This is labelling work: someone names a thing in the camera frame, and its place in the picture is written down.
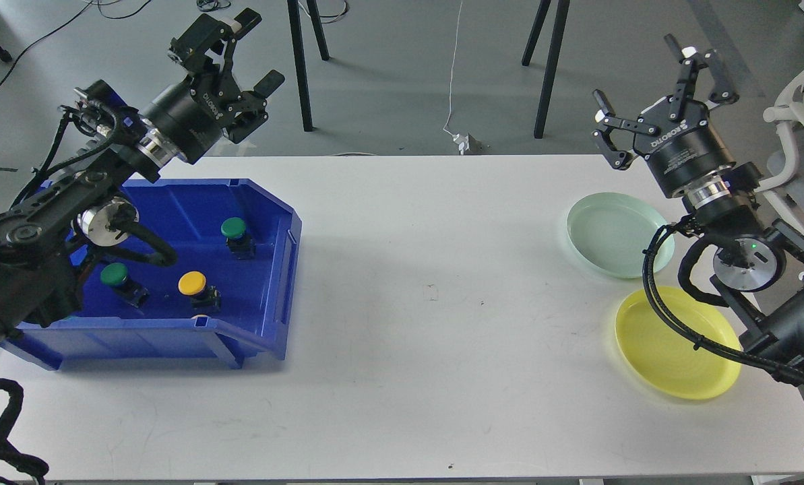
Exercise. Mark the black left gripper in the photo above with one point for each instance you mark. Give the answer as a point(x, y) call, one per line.
point(208, 104)

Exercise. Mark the yellow push button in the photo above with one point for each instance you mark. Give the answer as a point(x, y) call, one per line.
point(202, 295)

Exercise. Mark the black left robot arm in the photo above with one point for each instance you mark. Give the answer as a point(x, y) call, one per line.
point(73, 214)

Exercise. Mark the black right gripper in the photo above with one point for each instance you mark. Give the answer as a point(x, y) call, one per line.
point(685, 145)

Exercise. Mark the blue plastic bin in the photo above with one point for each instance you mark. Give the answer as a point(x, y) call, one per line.
point(229, 296)

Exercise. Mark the green push button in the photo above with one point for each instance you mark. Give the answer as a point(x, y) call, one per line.
point(116, 276)
point(238, 239)

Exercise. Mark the yellow plate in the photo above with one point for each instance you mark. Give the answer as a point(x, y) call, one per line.
point(667, 361)

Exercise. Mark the pale green plate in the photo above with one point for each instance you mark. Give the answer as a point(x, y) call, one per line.
point(609, 232)

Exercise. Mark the black table leg right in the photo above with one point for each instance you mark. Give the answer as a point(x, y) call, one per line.
point(555, 45)

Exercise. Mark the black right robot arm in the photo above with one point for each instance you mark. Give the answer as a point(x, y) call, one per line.
point(748, 253)

